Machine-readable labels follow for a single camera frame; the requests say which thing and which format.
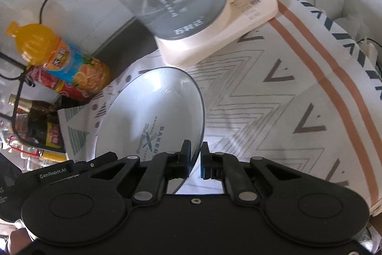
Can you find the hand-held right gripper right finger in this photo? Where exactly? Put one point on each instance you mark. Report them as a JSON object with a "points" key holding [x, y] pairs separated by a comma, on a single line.
{"points": [[204, 161]]}

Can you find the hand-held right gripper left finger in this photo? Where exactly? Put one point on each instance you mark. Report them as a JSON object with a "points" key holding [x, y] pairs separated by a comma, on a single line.
{"points": [[183, 155]]}

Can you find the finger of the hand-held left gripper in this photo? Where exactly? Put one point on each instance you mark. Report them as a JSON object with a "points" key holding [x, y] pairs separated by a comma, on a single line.
{"points": [[65, 171]]}

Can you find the small white plate grey print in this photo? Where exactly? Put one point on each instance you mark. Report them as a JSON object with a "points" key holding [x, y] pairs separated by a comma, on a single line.
{"points": [[155, 105]]}

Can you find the person's left hand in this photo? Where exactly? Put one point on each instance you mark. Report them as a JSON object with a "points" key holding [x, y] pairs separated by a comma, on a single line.
{"points": [[19, 241]]}

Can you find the large soy sauce bottle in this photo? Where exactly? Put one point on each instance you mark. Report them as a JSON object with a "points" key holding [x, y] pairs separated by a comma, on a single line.
{"points": [[38, 123]]}

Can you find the black shelf rack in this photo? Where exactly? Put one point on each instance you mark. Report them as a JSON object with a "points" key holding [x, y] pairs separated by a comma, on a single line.
{"points": [[18, 111]]}

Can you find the patterned fringed table cloth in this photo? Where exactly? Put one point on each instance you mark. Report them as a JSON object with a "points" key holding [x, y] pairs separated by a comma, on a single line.
{"points": [[268, 99]]}

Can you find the orange juice bottle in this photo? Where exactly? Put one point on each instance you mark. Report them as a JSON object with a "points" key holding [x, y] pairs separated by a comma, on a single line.
{"points": [[59, 57]]}

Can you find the cream kettle base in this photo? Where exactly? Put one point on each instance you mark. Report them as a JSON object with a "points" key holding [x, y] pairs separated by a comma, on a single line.
{"points": [[238, 22]]}

